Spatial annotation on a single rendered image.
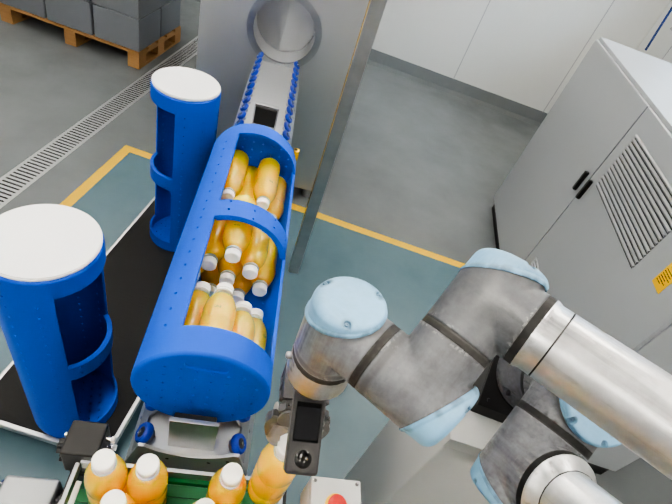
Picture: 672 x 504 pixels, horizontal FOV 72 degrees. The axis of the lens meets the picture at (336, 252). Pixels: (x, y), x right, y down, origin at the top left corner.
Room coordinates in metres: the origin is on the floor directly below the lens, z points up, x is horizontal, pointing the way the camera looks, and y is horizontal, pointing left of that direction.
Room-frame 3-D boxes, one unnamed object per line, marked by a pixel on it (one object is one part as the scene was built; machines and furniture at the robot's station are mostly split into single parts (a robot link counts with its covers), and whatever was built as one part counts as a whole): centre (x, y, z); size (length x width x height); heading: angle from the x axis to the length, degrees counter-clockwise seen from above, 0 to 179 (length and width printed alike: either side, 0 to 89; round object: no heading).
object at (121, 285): (1.31, 0.81, 0.08); 1.50 x 0.52 x 0.15; 3
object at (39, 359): (0.72, 0.71, 0.59); 0.28 x 0.28 x 0.88
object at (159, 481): (0.30, 0.17, 1.00); 0.07 x 0.07 x 0.19
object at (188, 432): (0.43, 0.15, 0.99); 0.10 x 0.02 x 0.12; 105
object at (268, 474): (0.35, -0.04, 1.14); 0.07 x 0.07 x 0.19
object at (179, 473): (0.35, 0.13, 0.96); 0.40 x 0.01 x 0.03; 105
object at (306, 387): (0.37, -0.03, 1.47); 0.10 x 0.09 x 0.05; 105
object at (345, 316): (0.37, -0.04, 1.56); 0.10 x 0.09 x 0.12; 66
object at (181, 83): (1.74, 0.84, 1.03); 0.28 x 0.28 x 0.01
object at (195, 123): (1.74, 0.84, 0.59); 0.28 x 0.28 x 0.88
